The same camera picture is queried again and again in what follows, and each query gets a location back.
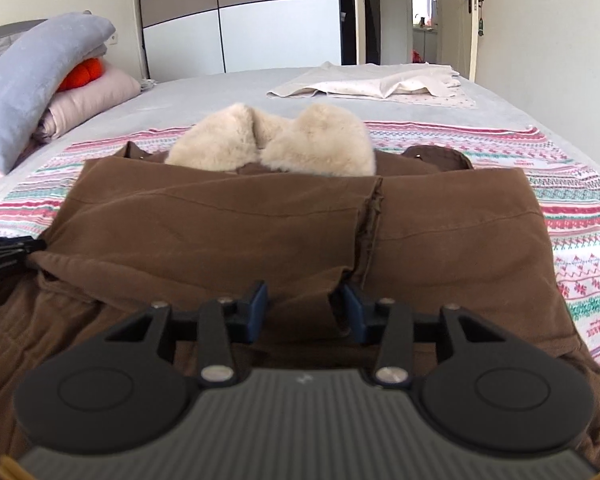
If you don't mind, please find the brown coat with fur collar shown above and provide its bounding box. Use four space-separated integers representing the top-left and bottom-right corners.
0 102 600 470

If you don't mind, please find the white bedroom door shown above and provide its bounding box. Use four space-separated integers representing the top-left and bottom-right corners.
437 0 481 81

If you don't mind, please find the beige folded quilt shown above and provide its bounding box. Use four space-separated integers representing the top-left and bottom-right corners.
33 62 140 143

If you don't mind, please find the red plush toy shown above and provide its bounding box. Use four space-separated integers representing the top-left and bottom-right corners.
57 58 105 92

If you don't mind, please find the grey bed sheet mattress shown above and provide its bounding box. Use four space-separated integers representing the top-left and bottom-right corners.
0 62 600 221

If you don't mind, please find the striped patterned bed cover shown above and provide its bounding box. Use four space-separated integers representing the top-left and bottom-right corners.
0 119 600 466

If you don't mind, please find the cream folded cloth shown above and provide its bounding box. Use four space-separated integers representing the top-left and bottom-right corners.
268 62 476 108

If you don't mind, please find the white grey sliding wardrobe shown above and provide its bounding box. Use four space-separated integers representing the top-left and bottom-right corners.
138 0 365 81

